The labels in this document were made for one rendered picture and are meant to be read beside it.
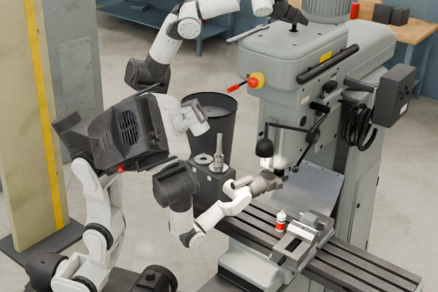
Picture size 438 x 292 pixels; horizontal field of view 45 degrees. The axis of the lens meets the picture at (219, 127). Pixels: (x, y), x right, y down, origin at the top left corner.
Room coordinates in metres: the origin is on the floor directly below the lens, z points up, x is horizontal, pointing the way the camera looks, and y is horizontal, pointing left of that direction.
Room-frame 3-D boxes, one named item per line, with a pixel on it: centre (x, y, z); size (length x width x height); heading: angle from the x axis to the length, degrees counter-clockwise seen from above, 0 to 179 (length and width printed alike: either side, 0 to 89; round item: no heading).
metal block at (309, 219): (1.83, -0.41, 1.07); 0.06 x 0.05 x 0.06; 55
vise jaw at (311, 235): (1.78, -0.37, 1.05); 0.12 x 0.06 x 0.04; 55
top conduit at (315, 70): (1.87, -0.41, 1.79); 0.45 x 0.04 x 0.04; 143
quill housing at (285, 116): (1.94, -0.27, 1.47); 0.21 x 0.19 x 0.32; 53
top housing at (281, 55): (1.95, -0.28, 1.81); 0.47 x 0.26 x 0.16; 143
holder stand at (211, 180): (2.13, 0.03, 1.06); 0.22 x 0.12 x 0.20; 47
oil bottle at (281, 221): (1.91, -0.30, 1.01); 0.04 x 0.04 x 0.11
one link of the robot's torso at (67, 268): (1.84, 0.62, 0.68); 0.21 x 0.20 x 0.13; 72
